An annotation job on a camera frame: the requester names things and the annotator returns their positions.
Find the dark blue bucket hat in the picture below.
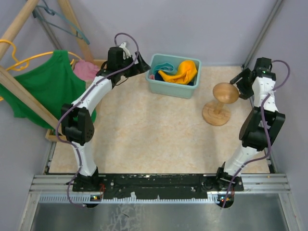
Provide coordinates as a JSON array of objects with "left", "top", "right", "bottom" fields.
[{"left": 153, "top": 72, "right": 194, "bottom": 86}]

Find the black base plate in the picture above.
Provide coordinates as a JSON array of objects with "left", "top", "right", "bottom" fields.
[{"left": 73, "top": 173, "right": 244, "bottom": 200}]

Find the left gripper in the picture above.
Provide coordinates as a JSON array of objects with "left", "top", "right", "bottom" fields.
[{"left": 118, "top": 51, "right": 150, "bottom": 77}]

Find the yellow hanger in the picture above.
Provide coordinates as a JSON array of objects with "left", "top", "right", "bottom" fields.
[{"left": 0, "top": 39, "right": 81, "bottom": 102}]

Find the wooden clothes rack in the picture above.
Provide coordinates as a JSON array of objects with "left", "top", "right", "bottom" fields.
[{"left": 0, "top": 0, "right": 109, "bottom": 142}]

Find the turquoise bucket hat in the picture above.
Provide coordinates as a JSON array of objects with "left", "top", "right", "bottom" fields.
[{"left": 152, "top": 63, "right": 177, "bottom": 75}]

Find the wooden hat stand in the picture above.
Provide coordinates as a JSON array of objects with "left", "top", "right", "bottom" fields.
[{"left": 202, "top": 82, "right": 239, "bottom": 126}]

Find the light teal plastic bin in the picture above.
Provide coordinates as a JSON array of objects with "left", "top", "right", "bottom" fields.
[{"left": 146, "top": 53, "right": 202, "bottom": 99}]

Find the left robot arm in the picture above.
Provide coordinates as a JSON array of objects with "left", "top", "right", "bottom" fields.
[{"left": 61, "top": 46, "right": 151, "bottom": 191}]

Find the grey-blue hanger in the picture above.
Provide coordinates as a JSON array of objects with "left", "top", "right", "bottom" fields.
[{"left": 32, "top": 4, "right": 90, "bottom": 46}]

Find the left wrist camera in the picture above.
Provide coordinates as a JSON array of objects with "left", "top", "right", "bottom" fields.
[{"left": 119, "top": 41, "right": 132, "bottom": 59}]

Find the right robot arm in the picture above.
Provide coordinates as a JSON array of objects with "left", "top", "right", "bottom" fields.
[{"left": 215, "top": 57, "right": 285, "bottom": 191}]

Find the green shirt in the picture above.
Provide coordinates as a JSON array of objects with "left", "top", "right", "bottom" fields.
[{"left": 0, "top": 50, "right": 86, "bottom": 129}]

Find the aluminium rail frame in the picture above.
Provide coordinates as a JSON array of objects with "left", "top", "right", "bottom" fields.
[{"left": 29, "top": 174, "right": 290, "bottom": 208}]

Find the orange bucket hat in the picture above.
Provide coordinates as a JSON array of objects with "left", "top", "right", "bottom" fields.
[{"left": 158, "top": 60, "right": 198, "bottom": 85}]

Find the pink cloth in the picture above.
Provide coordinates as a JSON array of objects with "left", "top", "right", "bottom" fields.
[{"left": 73, "top": 60, "right": 100, "bottom": 81}]

